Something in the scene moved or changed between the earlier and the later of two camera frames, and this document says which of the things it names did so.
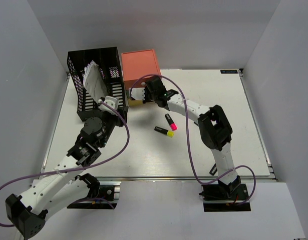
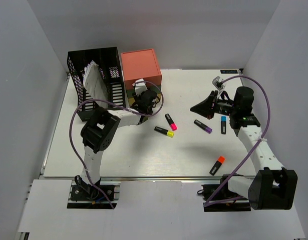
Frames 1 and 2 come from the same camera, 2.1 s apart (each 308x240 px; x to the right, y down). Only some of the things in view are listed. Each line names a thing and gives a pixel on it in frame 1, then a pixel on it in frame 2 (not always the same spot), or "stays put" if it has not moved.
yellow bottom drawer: (131, 102) stays put
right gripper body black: (149, 96) to (221, 106)
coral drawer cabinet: (138, 65) stays put
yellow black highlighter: (165, 131) stays put
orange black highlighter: (214, 170) stays put
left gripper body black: (110, 122) to (138, 99)
